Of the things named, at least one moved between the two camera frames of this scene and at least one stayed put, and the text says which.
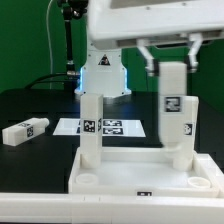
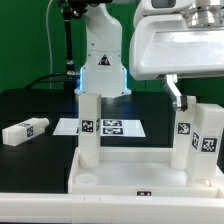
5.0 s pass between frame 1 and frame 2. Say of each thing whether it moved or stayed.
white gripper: moved
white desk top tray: stayed
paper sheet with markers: stayed
